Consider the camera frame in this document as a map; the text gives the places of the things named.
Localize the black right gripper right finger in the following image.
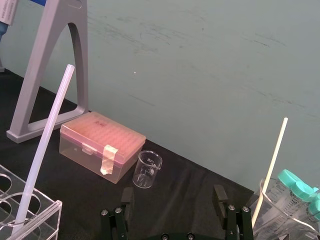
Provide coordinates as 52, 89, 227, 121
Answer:
212, 184, 253, 240

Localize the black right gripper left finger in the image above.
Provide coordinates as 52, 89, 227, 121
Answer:
100, 187, 135, 240

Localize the white stirring rod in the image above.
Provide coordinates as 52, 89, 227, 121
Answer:
251, 117, 289, 230

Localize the large glass beaker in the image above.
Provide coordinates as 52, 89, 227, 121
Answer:
246, 177, 320, 240

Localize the small glass beaker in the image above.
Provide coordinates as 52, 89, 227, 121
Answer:
131, 150, 164, 189

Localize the black table cloth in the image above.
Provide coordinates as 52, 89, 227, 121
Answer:
0, 66, 260, 240

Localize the beige tape strip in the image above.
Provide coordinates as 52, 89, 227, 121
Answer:
100, 144, 119, 176

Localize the teal capped clear tube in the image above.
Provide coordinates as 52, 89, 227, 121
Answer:
303, 186, 320, 226
266, 169, 301, 216
284, 180, 315, 223

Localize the clear acrylic tube rack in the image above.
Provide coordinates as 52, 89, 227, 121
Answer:
0, 164, 63, 240

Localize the pink pipette tip box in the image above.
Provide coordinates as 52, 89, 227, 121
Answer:
59, 111, 147, 186

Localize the translucent plastic tube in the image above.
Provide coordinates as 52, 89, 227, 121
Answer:
11, 64, 76, 237

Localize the grey pipette stand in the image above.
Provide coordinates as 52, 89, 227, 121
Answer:
6, 0, 90, 144

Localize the blue and white pipette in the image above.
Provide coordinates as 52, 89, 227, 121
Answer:
0, 0, 21, 73

